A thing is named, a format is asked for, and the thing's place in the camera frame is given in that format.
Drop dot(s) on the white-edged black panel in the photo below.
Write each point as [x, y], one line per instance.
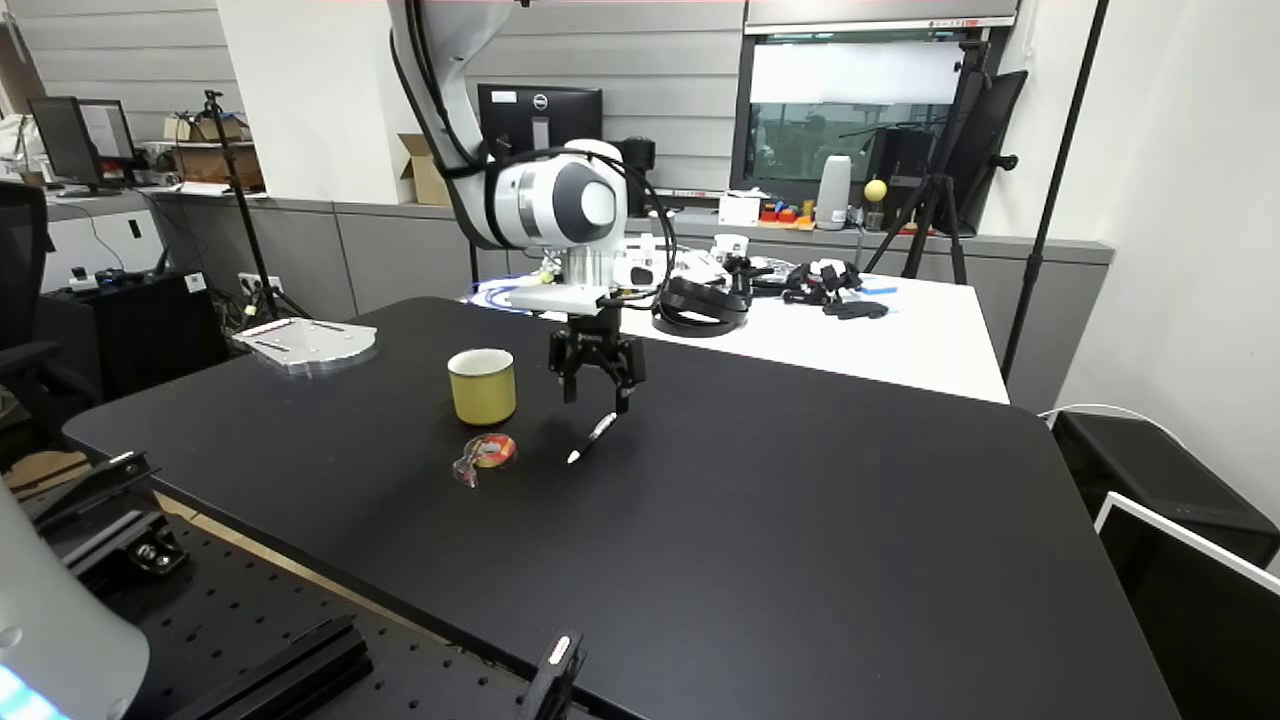
[1185, 601]

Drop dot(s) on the white table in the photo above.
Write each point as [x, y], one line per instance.
[923, 342]

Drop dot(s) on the black low cabinet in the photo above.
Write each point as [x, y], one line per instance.
[132, 333]

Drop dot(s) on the black metal bracket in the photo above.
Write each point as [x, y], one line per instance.
[102, 513]

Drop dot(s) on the thin black tripod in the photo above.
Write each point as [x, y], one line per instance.
[242, 200]

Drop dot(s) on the slanted black stand pole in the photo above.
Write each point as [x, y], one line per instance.
[1055, 200]

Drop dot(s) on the black camera tripod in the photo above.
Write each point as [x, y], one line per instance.
[940, 185]

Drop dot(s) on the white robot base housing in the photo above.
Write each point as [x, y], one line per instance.
[52, 624]

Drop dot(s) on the white cylinder speaker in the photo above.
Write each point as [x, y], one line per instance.
[833, 190]

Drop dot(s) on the yellow ball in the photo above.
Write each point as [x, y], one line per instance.
[873, 190]

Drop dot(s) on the silver metal mounting plate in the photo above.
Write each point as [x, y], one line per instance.
[311, 342]

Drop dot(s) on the small open cardboard box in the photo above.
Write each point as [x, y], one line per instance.
[420, 171]

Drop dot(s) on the grey partition counter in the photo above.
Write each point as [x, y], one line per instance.
[360, 254]

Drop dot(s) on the black and white pen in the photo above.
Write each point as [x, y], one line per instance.
[590, 442]

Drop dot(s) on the yellow mug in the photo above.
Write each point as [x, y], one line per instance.
[480, 388]

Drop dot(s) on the black perforated breadboard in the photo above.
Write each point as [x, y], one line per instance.
[265, 624]

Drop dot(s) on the black box computer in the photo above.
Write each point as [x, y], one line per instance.
[640, 167]

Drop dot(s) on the black case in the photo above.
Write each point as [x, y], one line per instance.
[1161, 486]

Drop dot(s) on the black office chair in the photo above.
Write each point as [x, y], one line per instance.
[21, 305]

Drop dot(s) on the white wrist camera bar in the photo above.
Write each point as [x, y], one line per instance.
[565, 301]

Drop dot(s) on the orange wrapped candy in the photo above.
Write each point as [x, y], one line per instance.
[486, 454]

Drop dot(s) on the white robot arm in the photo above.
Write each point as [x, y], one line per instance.
[562, 200]

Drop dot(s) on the glass window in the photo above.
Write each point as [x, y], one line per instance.
[854, 121]

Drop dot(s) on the black clamp with silver tip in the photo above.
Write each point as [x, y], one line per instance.
[549, 676]

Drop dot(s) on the brown wooden box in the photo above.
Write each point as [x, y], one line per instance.
[215, 163]

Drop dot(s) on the black tilted panel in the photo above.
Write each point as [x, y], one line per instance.
[993, 135]

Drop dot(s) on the small dark desk monitor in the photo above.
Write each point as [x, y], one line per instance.
[82, 141]

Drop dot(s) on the black rail block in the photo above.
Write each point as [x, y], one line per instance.
[303, 675]

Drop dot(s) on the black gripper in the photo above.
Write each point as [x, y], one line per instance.
[597, 344]

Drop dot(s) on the black headset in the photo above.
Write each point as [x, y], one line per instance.
[697, 309]

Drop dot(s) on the white parts clutter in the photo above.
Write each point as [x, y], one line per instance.
[692, 263]

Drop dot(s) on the small white box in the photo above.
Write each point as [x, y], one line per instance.
[741, 211]

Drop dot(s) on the black monitor with silver stand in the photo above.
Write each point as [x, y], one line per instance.
[534, 112]

